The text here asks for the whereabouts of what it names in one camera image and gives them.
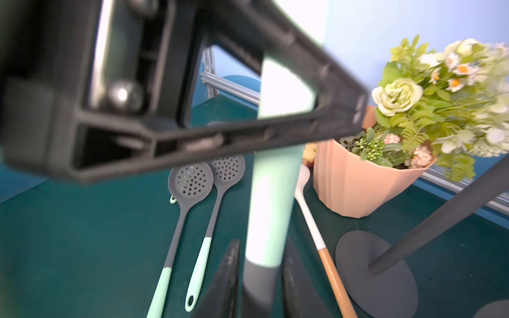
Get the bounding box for grey skimmer mint handle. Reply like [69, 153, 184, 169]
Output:
[147, 162, 213, 317]
[185, 155, 246, 312]
[241, 0, 331, 318]

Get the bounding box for dark grey utensil rack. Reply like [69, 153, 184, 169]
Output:
[335, 156, 508, 317]

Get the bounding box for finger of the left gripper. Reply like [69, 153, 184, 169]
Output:
[151, 1, 367, 169]

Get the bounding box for pink ribbed flower pot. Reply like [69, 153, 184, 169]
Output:
[313, 105, 437, 219]

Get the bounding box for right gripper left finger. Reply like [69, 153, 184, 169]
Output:
[192, 240, 241, 318]

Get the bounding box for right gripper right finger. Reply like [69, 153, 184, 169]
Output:
[282, 239, 333, 318]

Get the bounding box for green white artificial flowers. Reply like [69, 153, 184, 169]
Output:
[339, 38, 508, 182]

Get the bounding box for cream skimmer wooden handle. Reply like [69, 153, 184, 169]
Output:
[294, 164, 357, 317]

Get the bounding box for yellow smiley sponge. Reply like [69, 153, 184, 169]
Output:
[302, 143, 317, 168]

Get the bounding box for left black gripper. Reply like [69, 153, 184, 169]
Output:
[1, 1, 207, 183]

